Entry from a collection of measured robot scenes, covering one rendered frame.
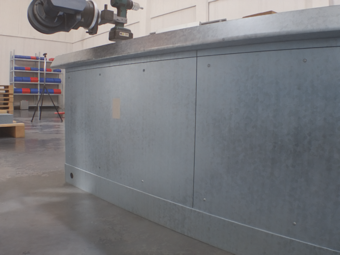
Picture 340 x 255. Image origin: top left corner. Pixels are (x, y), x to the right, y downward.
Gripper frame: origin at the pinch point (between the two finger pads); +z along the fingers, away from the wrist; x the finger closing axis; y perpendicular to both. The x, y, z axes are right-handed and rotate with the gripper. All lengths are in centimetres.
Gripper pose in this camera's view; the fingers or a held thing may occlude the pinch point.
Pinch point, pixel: (120, 21)
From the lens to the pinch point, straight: 153.7
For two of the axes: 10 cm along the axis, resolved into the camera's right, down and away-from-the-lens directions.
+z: 7.2, -0.4, 7.0
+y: 0.2, -10.0, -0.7
